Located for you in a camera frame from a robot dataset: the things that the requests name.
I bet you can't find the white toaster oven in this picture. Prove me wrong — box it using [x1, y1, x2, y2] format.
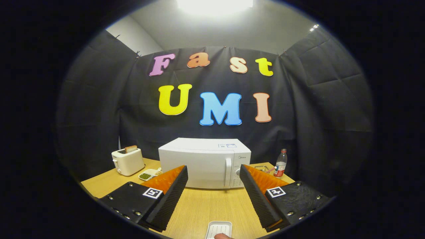
[158, 137, 252, 190]

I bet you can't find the bright ceiling light panel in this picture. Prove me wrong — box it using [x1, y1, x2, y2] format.
[176, 0, 254, 15]

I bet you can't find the white pop-up toaster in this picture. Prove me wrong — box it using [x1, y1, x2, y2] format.
[111, 148, 145, 176]

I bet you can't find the divided white bean dish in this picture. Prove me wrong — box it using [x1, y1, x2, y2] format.
[138, 168, 163, 181]

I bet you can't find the small white ribbed tray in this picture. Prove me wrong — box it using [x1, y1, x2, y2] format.
[205, 221, 233, 239]

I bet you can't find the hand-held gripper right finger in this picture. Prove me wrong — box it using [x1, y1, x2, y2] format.
[239, 164, 331, 233]

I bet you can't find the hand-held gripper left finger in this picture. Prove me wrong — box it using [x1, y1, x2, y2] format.
[99, 165, 189, 233]

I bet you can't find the clear bottle red label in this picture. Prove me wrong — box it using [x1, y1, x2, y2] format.
[274, 149, 288, 178]

